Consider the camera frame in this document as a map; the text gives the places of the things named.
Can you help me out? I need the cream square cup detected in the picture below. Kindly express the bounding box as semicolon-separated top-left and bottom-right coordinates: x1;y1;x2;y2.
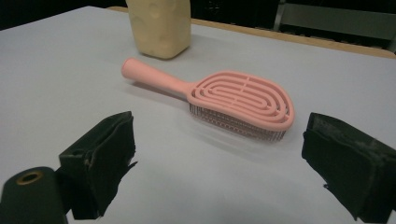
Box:
125;0;192;60

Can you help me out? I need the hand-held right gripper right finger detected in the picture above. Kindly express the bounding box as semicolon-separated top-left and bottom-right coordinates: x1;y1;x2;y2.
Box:
301;112;396;224

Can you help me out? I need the grey metal stand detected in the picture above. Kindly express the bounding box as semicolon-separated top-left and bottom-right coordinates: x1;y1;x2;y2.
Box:
274;0;396;52

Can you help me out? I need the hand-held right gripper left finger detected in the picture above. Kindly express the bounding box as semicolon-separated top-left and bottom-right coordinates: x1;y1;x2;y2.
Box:
55;110;138;220

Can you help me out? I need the pink hairbrush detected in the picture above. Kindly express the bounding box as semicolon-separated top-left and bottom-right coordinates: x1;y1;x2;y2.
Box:
120;57;296;143

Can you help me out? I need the white table sheet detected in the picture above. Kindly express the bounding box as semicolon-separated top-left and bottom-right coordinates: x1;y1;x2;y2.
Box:
0;5;396;224

